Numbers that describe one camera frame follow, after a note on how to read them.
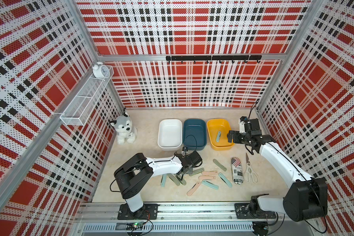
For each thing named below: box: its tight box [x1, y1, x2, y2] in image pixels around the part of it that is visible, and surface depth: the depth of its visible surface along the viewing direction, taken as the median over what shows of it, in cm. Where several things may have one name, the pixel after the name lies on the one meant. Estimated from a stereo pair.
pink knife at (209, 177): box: [198, 175, 216, 180], surface depth 87 cm
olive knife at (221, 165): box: [212, 158, 228, 172], surface depth 93 cm
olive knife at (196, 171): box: [188, 167, 205, 177], surface depth 90 cm
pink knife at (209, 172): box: [201, 170, 219, 176], surface depth 89 cm
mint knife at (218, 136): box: [216, 130, 222, 143], surface depth 105 cm
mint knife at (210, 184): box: [201, 179, 220, 190], surface depth 85 cm
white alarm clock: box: [91, 61, 111, 80], surface depth 82 cm
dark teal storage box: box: [182, 118, 207, 151], surface depth 106 cm
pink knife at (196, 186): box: [186, 181, 202, 197], surface depth 83 cm
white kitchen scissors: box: [243, 152, 259, 183], surface depth 88 cm
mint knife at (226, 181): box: [218, 172, 233, 188], surface depth 86 cm
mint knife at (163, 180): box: [160, 173, 168, 188], surface depth 86 cm
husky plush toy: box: [109, 111, 138, 146], surface depth 90 cm
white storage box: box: [157, 118, 183, 151], surface depth 104 cm
